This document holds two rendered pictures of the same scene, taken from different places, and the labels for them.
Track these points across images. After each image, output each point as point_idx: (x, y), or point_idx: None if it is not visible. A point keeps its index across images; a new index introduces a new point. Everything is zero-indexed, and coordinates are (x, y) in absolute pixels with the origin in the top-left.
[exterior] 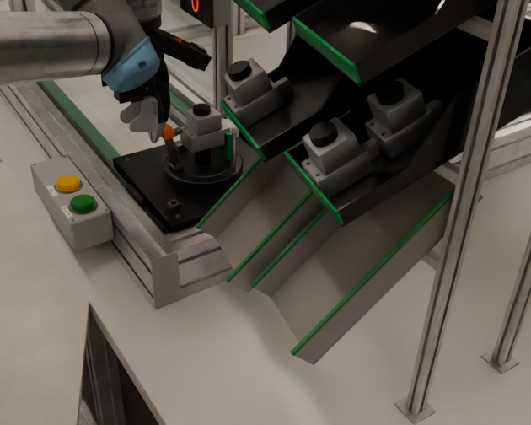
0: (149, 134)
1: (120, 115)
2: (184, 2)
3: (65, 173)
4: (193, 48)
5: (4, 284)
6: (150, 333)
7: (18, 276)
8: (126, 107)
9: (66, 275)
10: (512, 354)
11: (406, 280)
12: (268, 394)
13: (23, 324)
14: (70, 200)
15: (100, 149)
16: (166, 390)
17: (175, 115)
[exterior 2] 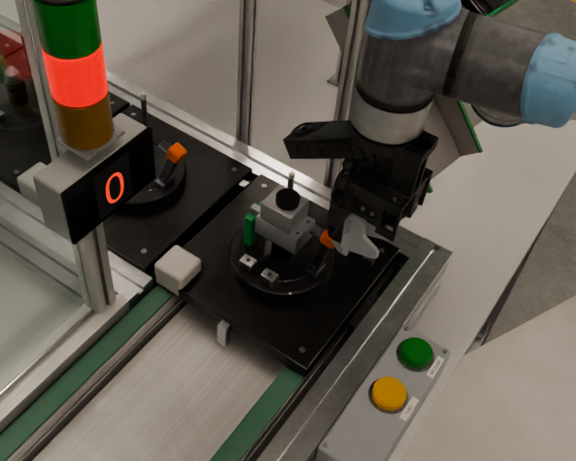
0: (346, 251)
1: (378, 252)
2: (84, 224)
3: (363, 418)
4: (325, 123)
5: (500, 454)
6: (464, 284)
7: (480, 448)
8: (370, 241)
9: (445, 399)
10: (330, 75)
11: (280, 134)
12: (464, 189)
13: (531, 395)
14: (413, 376)
15: (264, 423)
16: (508, 250)
17: (82, 395)
